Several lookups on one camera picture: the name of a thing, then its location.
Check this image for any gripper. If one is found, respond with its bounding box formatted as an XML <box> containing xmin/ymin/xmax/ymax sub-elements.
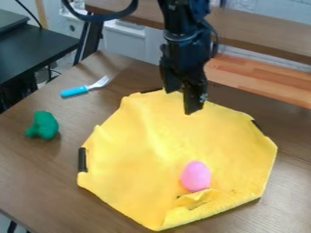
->
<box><xmin>157</xmin><ymin>32</ymin><xmax>216</xmax><ymax>116</ymax></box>

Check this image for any yellow cloth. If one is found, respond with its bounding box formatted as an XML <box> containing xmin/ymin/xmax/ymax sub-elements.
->
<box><xmin>75</xmin><ymin>86</ymin><xmax>280</xmax><ymax>232</ymax></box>

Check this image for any pink toy egg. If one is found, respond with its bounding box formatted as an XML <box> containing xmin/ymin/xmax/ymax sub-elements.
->
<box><xmin>178</xmin><ymin>160</ymin><xmax>213</xmax><ymax>193</ymax></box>

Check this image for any green toy broccoli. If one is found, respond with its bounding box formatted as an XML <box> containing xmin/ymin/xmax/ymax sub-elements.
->
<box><xmin>23</xmin><ymin>110</ymin><xmax>61</xmax><ymax>141</ymax></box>

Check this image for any black table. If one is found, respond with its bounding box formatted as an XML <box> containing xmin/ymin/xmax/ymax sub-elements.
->
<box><xmin>0</xmin><ymin>8</ymin><xmax>81</xmax><ymax>114</ymax></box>

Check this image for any blue handled fork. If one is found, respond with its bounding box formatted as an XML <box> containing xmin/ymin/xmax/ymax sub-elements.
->
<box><xmin>59</xmin><ymin>75</ymin><xmax>112</xmax><ymax>98</ymax></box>

